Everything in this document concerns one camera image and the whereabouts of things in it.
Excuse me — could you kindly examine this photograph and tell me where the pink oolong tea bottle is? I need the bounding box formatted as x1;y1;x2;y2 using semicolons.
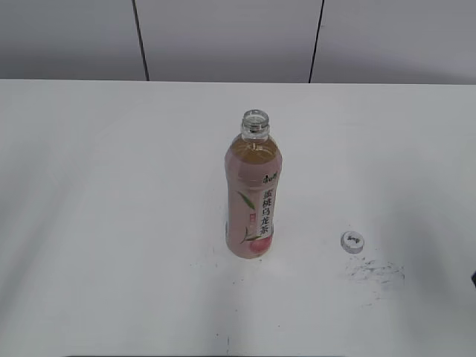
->
225;109;282;259

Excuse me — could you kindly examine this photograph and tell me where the white bottle cap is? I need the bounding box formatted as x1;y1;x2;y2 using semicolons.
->
340;231;364;254

